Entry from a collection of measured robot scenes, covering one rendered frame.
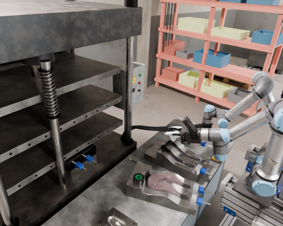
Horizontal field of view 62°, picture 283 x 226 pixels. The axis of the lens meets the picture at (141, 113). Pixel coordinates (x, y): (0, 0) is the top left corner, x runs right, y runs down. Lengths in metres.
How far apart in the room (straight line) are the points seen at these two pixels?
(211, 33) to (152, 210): 3.69
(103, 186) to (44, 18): 1.21
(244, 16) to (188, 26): 4.61
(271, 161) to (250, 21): 8.18
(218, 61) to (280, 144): 3.59
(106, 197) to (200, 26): 3.85
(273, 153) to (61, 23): 1.28
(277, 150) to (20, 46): 1.34
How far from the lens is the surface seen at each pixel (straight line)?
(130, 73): 1.98
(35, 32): 1.31
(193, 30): 4.98
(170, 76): 5.53
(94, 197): 1.82
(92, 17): 1.54
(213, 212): 2.90
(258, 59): 8.19
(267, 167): 1.43
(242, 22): 9.46
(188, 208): 1.73
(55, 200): 1.87
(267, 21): 9.22
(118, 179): 1.93
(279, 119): 1.26
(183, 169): 1.95
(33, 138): 1.60
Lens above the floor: 2.14
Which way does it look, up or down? 28 degrees down
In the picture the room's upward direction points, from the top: 3 degrees clockwise
